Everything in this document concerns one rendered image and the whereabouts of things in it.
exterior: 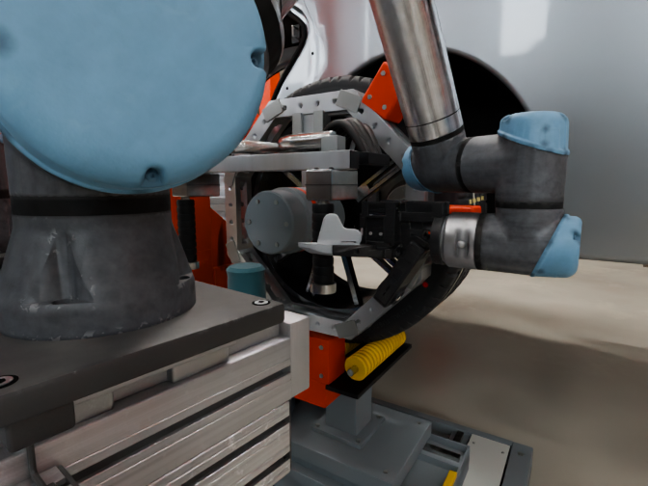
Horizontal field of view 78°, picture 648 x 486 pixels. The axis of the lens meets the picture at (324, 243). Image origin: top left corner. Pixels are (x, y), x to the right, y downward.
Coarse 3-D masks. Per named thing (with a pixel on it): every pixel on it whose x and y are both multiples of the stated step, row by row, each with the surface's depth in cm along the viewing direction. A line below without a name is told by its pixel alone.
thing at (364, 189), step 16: (288, 128) 102; (352, 144) 95; (272, 176) 112; (288, 176) 106; (256, 192) 110; (368, 192) 94; (352, 208) 102; (352, 224) 102; (272, 256) 113; (288, 256) 118; (304, 256) 123; (272, 272) 111; (288, 272) 113; (304, 272) 118; (352, 272) 100; (288, 288) 108; (304, 288) 111; (352, 288) 100; (368, 288) 120; (320, 304) 104; (336, 304) 105; (352, 304) 103
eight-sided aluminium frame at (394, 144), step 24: (312, 96) 87; (336, 96) 84; (360, 96) 81; (264, 120) 96; (288, 120) 96; (360, 120) 82; (384, 120) 80; (384, 144) 79; (408, 144) 78; (240, 192) 104; (408, 192) 78; (240, 216) 105; (240, 240) 106; (264, 264) 108; (408, 288) 80; (312, 312) 96; (336, 312) 96; (360, 312) 87; (384, 312) 89; (336, 336) 91
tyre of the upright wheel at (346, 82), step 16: (320, 80) 96; (336, 80) 93; (352, 80) 91; (368, 80) 89; (288, 96) 101; (400, 128) 86; (256, 176) 110; (432, 272) 86; (448, 272) 84; (464, 272) 96; (416, 288) 88; (432, 288) 86; (448, 288) 88; (304, 304) 107; (400, 304) 91; (416, 304) 89; (432, 304) 87; (384, 320) 94; (400, 320) 91; (416, 320) 90; (368, 336) 96; (384, 336) 94
